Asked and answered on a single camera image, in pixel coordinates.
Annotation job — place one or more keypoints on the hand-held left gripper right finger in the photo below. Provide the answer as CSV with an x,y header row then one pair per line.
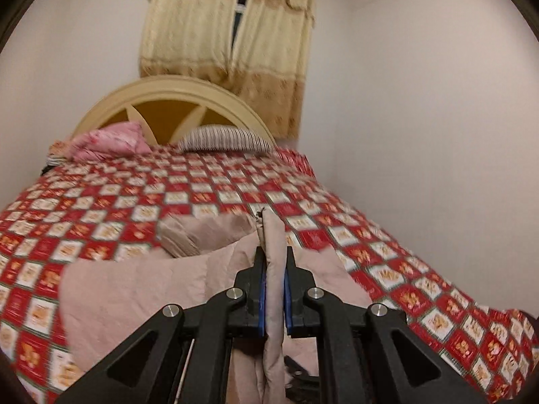
x,y
288,298

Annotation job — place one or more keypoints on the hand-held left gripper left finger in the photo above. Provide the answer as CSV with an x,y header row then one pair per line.
x,y
261,298

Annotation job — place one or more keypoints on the beige puffer jacket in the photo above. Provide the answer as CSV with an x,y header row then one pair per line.
x,y
168,286

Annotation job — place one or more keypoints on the red checked printed bedspread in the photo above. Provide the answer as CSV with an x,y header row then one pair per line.
x,y
379,261

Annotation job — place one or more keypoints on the striped pillow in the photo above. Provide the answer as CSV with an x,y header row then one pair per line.
x,y
223,138

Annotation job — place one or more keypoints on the pink floral quilt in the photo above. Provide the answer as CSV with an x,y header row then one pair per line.
x,y
111,141

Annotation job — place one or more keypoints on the cream wooden headboard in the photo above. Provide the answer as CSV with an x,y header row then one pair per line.
x,y
168,92

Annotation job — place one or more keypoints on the striped cloth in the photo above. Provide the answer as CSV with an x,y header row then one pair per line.
x,y
57,158

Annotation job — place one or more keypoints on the cream patterned curtain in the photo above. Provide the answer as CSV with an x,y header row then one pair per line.
x,y
269,50

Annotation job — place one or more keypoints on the dark window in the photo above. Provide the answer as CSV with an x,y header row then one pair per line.
x,y
241,21

